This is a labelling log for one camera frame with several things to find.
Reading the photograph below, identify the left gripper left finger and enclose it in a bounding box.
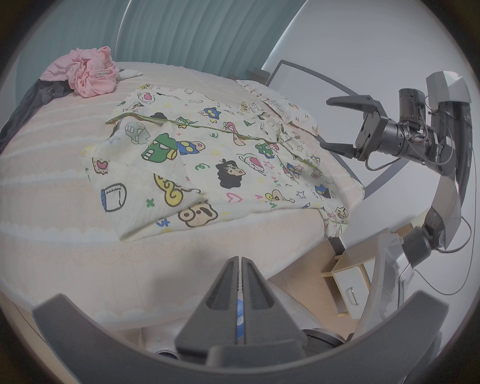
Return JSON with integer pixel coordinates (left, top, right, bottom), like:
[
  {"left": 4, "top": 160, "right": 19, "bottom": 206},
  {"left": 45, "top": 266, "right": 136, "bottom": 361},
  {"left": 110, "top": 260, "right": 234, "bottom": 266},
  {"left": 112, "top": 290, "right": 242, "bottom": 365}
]
[{"left": 175, "top": 256, "right": 240, "bottom": 363}]

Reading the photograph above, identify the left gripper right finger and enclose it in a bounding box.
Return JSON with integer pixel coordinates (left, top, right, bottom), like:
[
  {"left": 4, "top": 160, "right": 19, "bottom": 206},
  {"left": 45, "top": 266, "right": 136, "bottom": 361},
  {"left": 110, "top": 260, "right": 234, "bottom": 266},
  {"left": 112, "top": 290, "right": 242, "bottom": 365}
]
[{"left": 240, "top": 256, "right": 307, "bottom": 354}]

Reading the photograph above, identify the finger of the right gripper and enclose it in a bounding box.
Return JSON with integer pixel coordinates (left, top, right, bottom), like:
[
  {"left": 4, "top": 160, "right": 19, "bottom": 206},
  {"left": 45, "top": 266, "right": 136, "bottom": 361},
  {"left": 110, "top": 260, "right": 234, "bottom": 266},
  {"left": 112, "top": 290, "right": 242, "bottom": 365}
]
[
  {"left": 318, "top": 141, "right": 359, "bottom": 159},
  {"left": 326, "top": 95, "right": 389, "bottom": 118}
]

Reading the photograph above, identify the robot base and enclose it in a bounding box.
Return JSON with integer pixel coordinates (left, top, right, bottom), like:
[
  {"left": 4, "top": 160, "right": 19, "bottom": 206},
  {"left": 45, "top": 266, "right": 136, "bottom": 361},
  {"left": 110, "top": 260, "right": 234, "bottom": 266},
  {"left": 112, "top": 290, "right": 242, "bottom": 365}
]
[{"left": 142, "top": 228, "right": 415, "bottom": 361}]

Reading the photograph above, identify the bed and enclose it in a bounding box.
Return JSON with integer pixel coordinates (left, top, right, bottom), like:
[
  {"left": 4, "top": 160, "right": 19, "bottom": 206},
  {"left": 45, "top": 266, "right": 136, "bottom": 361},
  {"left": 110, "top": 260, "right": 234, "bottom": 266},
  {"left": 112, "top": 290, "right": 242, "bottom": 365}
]
[{"left": 0, "top": 59, "right": 377, "bottom": 335}]

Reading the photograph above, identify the white printed pillow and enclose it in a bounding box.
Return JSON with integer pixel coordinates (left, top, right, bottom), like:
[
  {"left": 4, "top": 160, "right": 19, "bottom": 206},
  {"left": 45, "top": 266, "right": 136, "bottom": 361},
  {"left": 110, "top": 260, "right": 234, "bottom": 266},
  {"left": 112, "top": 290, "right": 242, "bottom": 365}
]
[{"left": 235, "top": 78, "right": 319, "bottom": 136}]

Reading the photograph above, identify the white wooden bedside table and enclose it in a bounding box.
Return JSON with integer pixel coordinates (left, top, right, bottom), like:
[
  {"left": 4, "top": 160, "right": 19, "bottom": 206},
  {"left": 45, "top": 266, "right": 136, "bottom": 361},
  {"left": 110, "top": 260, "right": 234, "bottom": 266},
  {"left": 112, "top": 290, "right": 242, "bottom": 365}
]
[{"left": 322, "top": 247, "right": 377, "bottom": 320}]

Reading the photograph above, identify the white printed pyjama top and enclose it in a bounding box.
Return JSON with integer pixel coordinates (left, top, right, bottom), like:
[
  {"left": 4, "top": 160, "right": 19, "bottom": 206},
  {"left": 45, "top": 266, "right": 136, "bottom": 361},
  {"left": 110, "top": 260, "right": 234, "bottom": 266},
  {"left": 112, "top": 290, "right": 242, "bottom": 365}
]
[{"left": 80, "top": 82, "right": 351, "bottom": 242}]

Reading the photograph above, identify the blue-green curtain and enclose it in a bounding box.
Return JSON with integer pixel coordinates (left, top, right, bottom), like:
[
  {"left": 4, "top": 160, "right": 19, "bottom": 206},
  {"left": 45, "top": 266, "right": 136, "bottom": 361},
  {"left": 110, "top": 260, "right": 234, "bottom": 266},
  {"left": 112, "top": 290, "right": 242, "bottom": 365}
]
[{"left": 14, "top": 0, "right": 309, "bottom": 76}]

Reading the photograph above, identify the white garment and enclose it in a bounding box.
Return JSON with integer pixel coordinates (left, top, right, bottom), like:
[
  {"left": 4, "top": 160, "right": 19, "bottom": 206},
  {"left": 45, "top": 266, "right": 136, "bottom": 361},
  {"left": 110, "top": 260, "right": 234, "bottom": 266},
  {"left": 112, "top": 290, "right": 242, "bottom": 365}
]
[{"left": 118, "top": 67, "right": 144, "bottom": 82}]

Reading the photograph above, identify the pink garment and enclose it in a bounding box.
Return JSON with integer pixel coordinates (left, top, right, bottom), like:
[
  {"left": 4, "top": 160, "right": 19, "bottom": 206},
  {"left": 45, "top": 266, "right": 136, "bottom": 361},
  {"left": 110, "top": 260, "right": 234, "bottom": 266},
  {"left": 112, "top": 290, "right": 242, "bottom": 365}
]
[{"left": 39, "top": 46, "right": 121, "bottom": 98}]

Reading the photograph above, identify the black garment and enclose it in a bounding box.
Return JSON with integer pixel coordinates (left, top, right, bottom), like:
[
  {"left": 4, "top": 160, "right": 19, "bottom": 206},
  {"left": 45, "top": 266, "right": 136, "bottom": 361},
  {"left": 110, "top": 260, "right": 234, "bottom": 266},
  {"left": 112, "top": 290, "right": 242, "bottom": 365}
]
[{"left": 0, "top": 78, "right": 74, "bottom": 151}]

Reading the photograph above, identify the black cable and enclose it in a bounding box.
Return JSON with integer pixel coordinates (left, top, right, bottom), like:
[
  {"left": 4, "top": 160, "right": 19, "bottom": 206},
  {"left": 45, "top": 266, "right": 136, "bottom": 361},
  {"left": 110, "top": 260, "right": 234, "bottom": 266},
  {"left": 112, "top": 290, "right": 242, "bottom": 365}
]
[
  {"left": 408, "top": 217, "right": 474, "bottom": 298},
  {"left": 365, "top": 153, "right": 399, "bottom": 172}
]

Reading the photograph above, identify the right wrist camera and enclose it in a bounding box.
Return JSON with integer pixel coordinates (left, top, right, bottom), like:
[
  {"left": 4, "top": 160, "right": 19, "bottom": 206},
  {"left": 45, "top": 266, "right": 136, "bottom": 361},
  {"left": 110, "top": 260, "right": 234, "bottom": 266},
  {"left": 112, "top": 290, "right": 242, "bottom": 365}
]
[{"left": 398, "top": 88, "right": 427, "bottom": 123}]

